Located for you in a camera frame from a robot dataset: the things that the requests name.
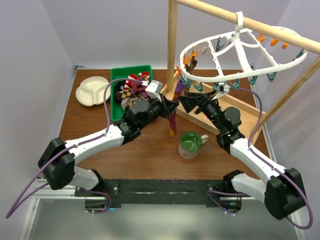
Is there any orange clothes peg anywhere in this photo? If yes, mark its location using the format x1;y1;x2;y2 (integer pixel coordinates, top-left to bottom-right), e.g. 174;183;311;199
257;33;267;43
270;38;279;46
281;42;289;49

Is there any wooden rack base tray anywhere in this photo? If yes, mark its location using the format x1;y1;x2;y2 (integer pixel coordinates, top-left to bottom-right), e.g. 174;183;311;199
162;80;265;148

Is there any green enamel mug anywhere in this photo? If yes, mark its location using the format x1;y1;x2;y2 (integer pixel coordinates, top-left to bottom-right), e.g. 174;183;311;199
178;131;209;160

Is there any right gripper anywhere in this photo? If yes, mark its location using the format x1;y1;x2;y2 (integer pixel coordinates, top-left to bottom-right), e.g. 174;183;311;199
177;89;225;132

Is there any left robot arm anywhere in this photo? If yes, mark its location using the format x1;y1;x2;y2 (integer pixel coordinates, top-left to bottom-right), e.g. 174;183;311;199
37;95;179;196

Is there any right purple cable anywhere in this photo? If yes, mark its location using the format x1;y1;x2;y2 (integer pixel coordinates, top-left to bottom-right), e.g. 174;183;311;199
207;87;314;230

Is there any green plastic bin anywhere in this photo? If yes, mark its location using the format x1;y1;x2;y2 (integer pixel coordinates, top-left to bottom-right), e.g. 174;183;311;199
109;64;153;121

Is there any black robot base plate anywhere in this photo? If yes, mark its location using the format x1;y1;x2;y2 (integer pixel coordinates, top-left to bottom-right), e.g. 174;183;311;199
74;178;243;210

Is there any white divided plate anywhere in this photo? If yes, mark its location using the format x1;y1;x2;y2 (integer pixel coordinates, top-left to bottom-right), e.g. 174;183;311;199
75;76;109;107

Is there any white round clip hanger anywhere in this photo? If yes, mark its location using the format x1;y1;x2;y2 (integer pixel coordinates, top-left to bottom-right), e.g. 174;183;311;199
177;11;308;83

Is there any maroon sock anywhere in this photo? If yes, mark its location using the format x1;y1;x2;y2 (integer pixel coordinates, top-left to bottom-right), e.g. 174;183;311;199
130;75;149;98

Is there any argyle brown sock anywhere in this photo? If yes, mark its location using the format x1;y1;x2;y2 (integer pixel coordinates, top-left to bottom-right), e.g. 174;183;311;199
114;88;132;102

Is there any purple cable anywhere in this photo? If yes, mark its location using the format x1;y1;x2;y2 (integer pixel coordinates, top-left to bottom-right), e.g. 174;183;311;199
207;87;314;230
5;77;151;220

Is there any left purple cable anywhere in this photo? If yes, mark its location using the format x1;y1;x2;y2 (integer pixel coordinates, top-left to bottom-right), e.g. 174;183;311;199
5;77;151;220

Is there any aluminium frame rail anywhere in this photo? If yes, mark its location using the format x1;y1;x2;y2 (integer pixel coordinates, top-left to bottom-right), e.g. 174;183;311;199
19;185;110;240

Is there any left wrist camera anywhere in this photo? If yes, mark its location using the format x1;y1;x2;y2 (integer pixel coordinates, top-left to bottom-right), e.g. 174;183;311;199
145;80;163;100

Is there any wooden rack frame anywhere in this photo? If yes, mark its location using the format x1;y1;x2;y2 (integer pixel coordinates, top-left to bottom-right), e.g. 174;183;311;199
162;0;320;136

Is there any red white striped sock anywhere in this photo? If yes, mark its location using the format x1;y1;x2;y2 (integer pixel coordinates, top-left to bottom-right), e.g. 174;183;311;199
123;72;150;90

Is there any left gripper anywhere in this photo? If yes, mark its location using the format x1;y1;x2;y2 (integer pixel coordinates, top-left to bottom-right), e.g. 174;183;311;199
137;93;179;130

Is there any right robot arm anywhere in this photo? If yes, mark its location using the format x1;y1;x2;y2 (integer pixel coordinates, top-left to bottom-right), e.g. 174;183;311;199
178;92;308;220

